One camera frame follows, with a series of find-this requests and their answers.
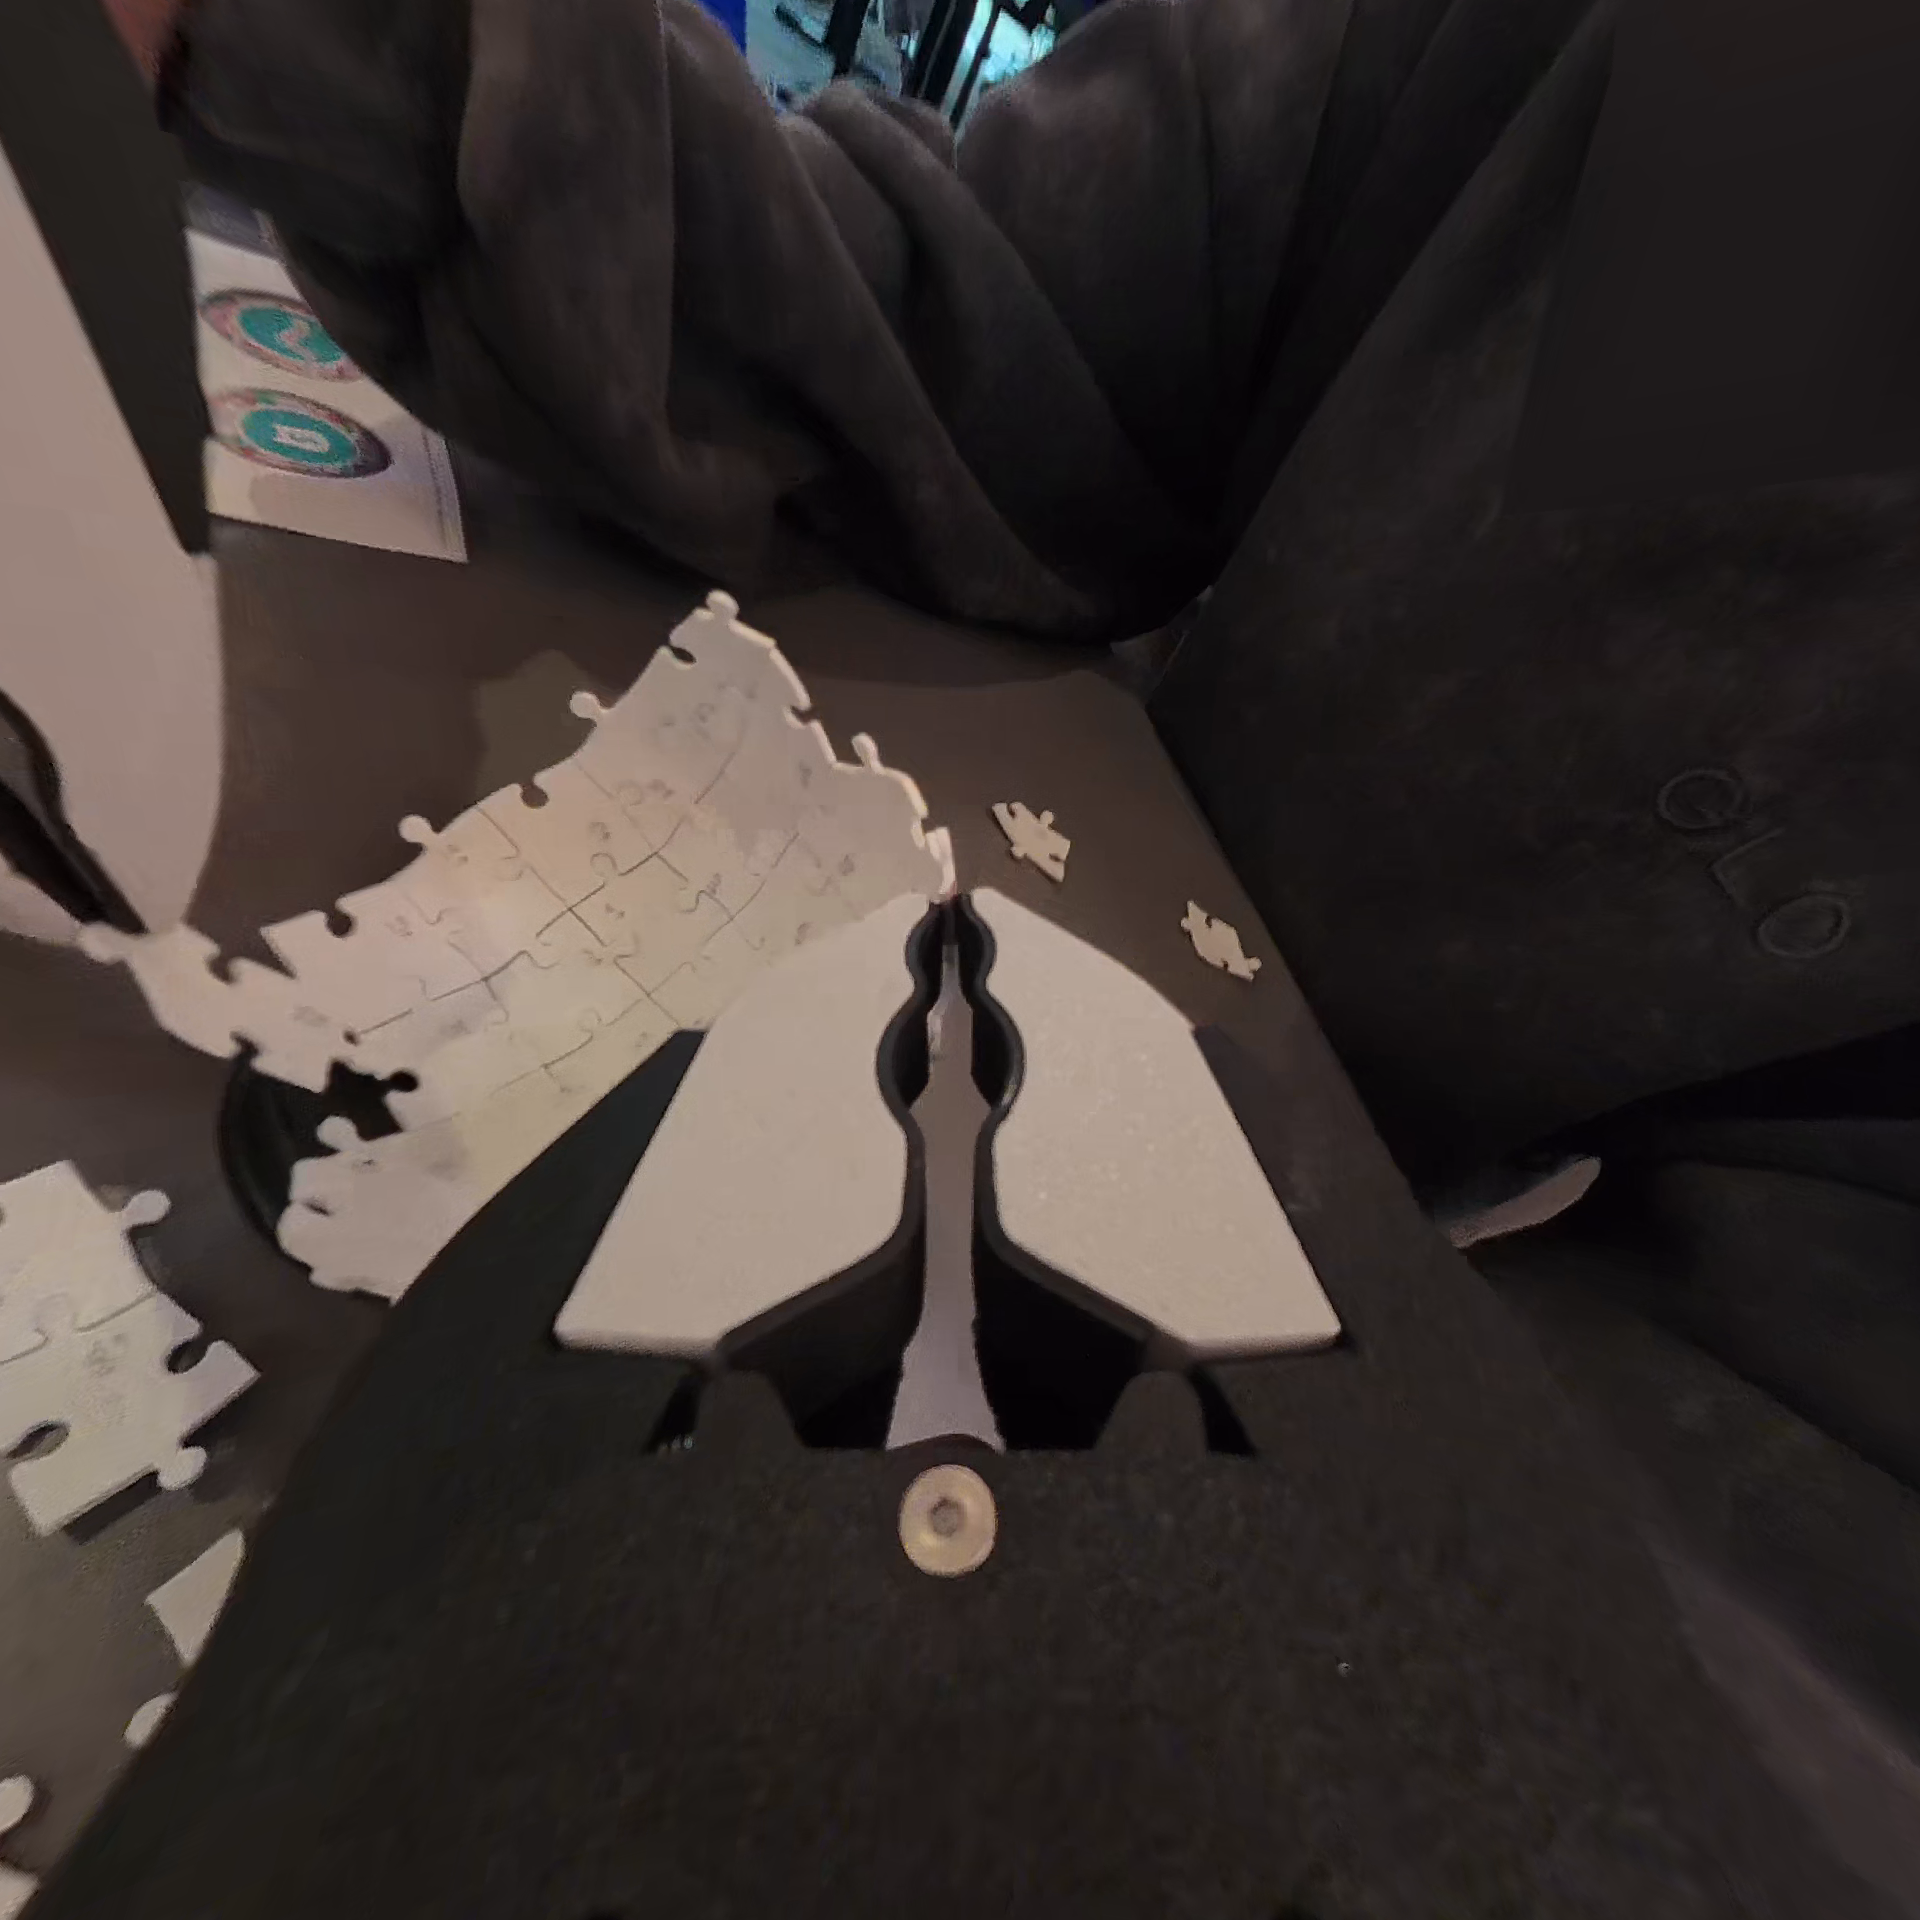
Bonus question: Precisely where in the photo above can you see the loose white puzzle pieces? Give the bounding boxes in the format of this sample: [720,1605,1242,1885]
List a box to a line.
[0,1161,266,1540]

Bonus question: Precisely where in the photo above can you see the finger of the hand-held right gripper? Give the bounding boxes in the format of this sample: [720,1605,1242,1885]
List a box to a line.
[0,151,228,939]

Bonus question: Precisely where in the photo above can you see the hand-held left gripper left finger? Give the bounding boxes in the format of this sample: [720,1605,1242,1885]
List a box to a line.
[556,896,954,1366]

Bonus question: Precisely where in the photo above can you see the white puzzle piece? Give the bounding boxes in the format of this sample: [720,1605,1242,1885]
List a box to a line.
[1177,899,1268,985]
[990,798,1076,888]
[127,1529,251,1747]

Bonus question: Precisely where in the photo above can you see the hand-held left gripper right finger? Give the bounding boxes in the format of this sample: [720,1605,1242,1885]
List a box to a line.
[959,891,1344,1366]

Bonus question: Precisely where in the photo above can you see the partly built white puzzle ball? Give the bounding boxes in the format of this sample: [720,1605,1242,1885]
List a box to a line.
[81,590,998,1455]

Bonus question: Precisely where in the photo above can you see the black ring stand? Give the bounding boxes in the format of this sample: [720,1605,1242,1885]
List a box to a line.
[217,1045,420,1237]

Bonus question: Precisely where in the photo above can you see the person's dark clothing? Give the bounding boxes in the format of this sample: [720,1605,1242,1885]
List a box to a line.
[166,0,1920,1920]

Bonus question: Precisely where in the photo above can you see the printed instruction sheet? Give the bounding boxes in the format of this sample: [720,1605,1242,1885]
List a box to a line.
[187,227,477,566]

